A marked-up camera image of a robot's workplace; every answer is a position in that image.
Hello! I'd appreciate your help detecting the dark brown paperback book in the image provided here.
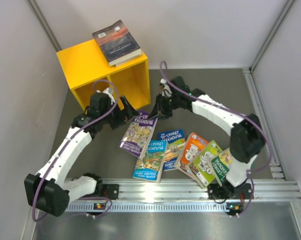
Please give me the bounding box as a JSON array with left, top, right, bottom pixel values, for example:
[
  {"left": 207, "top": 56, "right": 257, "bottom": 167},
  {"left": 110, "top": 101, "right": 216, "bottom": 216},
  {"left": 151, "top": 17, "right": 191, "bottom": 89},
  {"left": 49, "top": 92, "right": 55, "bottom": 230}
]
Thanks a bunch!
[{"left": 92, "top": 20, "right": 143, "bottom": 66}]

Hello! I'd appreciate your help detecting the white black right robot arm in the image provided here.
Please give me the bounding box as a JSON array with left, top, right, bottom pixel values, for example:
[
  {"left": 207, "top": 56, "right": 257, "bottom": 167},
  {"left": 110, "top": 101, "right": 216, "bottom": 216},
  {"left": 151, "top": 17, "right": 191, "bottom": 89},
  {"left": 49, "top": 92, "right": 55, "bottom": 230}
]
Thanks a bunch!
[{"left": 148, "top": 76, "right": 266, "bottom": 199}]

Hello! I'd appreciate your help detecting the blue 91-storey treehouse book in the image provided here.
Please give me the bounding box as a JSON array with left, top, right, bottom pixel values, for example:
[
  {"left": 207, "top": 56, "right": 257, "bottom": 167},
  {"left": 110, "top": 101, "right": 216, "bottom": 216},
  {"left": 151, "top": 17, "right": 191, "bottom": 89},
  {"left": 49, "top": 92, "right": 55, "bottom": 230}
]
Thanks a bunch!
[{"left": 158, "top": 129, "right": 186, "bottom": 172}]

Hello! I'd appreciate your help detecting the aluminium mounting rail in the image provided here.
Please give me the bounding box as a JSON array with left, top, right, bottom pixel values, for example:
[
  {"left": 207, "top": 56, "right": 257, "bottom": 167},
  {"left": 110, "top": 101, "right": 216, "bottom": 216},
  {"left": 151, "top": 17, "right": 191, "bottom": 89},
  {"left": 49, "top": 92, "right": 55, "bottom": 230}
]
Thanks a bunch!
[{"left": 67, "top": 179, "right": 301, "bottom": 213}]

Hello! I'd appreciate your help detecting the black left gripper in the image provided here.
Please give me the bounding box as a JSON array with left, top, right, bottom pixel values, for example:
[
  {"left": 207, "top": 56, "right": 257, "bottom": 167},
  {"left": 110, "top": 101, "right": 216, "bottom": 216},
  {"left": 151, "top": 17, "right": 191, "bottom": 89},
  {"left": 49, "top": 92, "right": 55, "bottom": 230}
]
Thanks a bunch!
[{"left": 100, "top": 95, "right": 140, "bottom": 130}]

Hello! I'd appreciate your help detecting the dark green treehouse book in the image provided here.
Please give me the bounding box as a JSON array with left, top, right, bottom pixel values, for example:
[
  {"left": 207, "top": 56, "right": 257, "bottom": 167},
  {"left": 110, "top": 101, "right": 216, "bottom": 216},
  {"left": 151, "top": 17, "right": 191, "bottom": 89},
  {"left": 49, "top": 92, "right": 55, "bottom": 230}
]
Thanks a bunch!
[{"left": 210, "top": 148, "right": 234, "bottom": 187}]

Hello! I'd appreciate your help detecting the orange cartoon paperback book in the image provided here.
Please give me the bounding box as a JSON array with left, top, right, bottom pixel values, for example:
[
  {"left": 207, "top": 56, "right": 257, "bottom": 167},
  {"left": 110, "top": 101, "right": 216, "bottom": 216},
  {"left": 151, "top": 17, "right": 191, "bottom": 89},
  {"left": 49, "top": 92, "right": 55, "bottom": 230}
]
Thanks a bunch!
[{"left": 174, "top": 132, "right": 209, "bottom": 178}]

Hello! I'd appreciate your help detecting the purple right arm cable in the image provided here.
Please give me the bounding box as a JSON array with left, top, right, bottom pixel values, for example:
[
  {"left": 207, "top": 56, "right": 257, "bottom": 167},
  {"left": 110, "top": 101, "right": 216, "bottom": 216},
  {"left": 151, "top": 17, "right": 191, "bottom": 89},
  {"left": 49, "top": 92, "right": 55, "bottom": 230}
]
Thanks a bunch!
[{"left": 159, "top": 61, "right": 274, "bottom": 218}]

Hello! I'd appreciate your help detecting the light blue 26-storey treehouse book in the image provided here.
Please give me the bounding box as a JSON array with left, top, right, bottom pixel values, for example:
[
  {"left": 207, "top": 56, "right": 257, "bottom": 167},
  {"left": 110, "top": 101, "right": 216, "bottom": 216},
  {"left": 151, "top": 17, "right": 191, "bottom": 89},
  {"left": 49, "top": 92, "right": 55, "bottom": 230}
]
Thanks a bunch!
[{"left": 132, "top": 140, "right": 168, "bottom": 184}]

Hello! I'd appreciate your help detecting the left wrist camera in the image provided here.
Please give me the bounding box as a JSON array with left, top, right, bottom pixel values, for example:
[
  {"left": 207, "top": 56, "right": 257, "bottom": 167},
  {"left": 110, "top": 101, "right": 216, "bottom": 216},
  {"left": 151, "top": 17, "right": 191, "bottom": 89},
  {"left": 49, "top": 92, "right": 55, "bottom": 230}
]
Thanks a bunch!
[{"left": 102, "top": 87, "right": 115, "bottom": 102}]

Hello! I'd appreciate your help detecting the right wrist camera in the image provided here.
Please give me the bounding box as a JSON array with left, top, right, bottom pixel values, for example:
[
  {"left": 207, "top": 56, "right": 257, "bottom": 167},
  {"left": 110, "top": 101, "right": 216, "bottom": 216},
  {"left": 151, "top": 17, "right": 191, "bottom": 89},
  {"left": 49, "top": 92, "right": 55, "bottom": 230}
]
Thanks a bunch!
[{"left": 159, "top": 78, "right": 173, "bottom": 98}]

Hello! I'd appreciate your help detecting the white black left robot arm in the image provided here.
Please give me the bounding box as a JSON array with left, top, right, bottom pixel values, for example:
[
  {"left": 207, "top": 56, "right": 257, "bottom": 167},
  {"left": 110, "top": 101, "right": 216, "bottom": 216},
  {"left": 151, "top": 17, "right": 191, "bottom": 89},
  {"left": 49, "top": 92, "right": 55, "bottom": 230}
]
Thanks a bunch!
[{"left": 24, "top": 87, "right": 139, "bottom": 217}]

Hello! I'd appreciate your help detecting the yellow wooden cubby shelf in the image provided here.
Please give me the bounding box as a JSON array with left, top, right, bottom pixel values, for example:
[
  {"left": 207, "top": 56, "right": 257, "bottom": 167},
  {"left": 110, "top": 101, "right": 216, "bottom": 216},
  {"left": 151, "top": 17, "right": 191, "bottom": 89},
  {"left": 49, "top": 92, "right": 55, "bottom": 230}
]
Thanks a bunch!
[{"left": 56, "top": 39, "right": 151, "bottom": 110}]

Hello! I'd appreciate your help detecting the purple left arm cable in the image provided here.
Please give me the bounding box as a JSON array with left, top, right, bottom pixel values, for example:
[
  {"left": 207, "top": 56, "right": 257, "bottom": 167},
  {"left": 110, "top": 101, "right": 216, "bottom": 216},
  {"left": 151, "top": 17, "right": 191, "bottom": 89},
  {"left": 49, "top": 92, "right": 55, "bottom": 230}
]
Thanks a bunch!
[{"left": 31, "top": 79, "right": 119, "bottom": 223}]

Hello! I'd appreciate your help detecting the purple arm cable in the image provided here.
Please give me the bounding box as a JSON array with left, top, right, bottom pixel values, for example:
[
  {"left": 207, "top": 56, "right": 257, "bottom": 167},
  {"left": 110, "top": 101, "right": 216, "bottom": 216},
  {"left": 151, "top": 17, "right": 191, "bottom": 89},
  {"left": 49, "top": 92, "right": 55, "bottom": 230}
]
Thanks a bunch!
[
  {"left": 31, "top": 79, "right": 119, "bottom": 223},
  {"left": 159, "top": 61, "right": 274, "bottom": 218}
]

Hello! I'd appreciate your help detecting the purple 52-storey treehouse book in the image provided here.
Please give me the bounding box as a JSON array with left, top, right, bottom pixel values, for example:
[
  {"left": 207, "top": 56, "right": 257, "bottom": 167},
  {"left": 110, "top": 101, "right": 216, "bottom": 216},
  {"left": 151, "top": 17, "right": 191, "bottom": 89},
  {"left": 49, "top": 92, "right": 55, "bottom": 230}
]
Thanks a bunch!
[{"left": 119, "top": 111, "right": 157, "bottom": 159}]

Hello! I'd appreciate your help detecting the lime green cartoon book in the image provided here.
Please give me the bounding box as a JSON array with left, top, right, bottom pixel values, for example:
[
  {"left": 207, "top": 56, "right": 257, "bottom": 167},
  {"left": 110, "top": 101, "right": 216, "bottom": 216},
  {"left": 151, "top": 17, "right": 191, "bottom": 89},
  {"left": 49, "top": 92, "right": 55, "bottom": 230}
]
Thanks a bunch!
[{"left": 186, "top": 140, "right": 223, "bottom": 189}]

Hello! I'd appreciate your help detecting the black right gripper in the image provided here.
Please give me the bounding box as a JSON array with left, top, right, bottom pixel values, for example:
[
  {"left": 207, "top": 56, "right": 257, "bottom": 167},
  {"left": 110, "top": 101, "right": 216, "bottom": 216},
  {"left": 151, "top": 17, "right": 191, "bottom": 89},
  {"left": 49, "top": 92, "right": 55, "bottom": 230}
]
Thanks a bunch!
[{"left": 149, "top": 93, "right": 181, "bottom": 122}]

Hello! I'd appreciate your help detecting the aluminium right side rail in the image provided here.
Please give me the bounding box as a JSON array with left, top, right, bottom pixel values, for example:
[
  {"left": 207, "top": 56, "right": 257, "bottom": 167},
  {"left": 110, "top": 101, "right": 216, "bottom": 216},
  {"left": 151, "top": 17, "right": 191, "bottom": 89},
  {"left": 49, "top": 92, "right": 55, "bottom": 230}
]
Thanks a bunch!
[{"left": 242, "top": 66, "right": 289, "bottom": 181}]

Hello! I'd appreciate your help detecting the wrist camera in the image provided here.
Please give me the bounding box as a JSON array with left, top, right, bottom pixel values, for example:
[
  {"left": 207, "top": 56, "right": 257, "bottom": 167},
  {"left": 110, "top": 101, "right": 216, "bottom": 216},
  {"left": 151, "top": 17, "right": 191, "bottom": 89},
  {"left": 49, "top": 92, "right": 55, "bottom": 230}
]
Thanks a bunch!
[
  {"left": 159, "top": 78, "right": 173, "bottom": 98},
  {"left": 102, "top": 87, "right": 115, "bottom": 102}
]

